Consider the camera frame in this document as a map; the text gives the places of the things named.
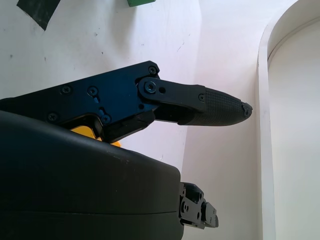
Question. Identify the green wooden block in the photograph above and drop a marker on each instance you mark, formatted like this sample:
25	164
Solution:
140	2

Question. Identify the black tape mark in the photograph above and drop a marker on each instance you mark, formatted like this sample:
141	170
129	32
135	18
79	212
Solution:
40	12

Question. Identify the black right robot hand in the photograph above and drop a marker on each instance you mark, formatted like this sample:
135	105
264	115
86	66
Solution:
75	180

